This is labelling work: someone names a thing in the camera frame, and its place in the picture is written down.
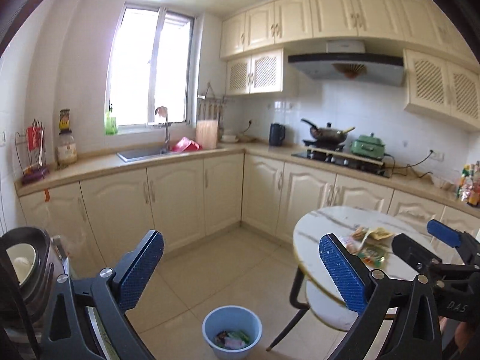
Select green gold snack wrapper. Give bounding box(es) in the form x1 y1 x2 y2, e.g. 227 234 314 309
357 244 387 269

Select red white checkered wrapper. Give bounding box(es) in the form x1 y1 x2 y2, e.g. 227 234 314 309
339 236 363 255

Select gold soup packet wrapper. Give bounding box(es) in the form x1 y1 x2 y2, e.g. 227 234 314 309
351 227 395 242

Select blue plastic trash bucket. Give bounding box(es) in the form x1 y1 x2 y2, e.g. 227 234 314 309
202 306 263 360

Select steel kitchen sink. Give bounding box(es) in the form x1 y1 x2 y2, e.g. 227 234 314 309
116 147 173 163

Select kitchen window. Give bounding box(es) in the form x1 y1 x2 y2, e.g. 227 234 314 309
105 4 195 133

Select cluster of condiment bottles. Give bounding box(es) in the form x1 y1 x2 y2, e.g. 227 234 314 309
456 161 480 207

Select round white marble table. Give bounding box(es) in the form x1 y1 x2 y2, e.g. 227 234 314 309
293 205 439 306

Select white bowl on counter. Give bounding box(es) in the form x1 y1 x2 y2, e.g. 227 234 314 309
430 175 455 191

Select lower cream base cabinets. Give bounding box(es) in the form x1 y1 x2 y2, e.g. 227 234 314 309
18 150 479 275

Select black rice cooker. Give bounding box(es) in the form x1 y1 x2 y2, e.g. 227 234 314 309
1 227 64 328

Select black gas stove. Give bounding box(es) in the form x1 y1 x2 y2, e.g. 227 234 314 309
292 141 393 178

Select green electric cooker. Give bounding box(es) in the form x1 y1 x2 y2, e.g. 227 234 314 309
351 133 385 161

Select wooden board under cookers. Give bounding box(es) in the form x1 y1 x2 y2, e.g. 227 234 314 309
305 146 384 166

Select large cooking oil bottle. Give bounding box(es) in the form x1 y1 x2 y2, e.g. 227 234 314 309
56 109 77 166

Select red plastic basin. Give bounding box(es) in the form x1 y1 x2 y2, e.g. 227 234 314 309
171 136 202 153

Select green bottle on windowsill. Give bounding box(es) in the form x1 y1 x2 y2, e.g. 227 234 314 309
105 106 118 135

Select steel wok with lid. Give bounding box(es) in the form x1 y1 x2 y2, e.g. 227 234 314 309
300 118 356 145

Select wooden cutting board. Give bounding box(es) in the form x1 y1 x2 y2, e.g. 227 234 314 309
195 119 218 150

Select stacked white bowls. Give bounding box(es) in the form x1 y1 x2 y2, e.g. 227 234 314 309
220 130 239 144

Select chrome sink faucet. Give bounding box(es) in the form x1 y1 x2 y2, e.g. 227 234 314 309
154 106 171 152

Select black electric kettle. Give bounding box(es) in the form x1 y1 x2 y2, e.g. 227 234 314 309
268 123 286 147

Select hanging utensil rack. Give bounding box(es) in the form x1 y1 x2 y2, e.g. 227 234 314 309
196 82 234 123

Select black range hood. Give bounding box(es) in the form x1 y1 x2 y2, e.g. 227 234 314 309
288 41 405 87

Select black power cable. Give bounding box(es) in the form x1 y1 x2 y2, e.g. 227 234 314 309
381 150 436 179

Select wall power socket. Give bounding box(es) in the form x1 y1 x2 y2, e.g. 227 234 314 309
429 150 445 162

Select wire rack with red utensils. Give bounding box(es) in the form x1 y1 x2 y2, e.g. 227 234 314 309
14 119 49 185

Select upper cream wall cabinets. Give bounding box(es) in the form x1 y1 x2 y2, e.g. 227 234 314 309
220 0 479 132

